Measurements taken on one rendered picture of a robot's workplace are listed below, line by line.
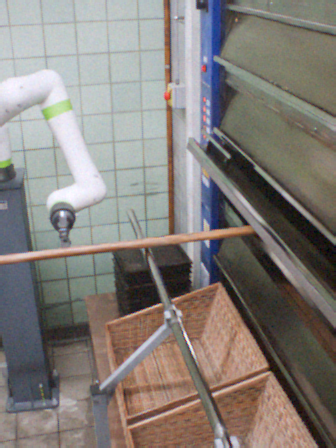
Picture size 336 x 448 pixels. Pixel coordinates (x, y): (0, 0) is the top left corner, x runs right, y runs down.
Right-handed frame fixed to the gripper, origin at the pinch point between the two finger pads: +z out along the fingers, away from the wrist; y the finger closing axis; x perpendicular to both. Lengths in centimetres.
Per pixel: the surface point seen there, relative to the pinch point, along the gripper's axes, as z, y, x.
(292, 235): 54, -22, -55
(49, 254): 7.1, -0.7, 5.4
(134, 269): -34, 32, -27
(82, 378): -77, 119, -1
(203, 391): 77, 2, -26
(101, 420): 47, 34, -4
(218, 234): 7, -1, -50
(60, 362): -93, 119, 11
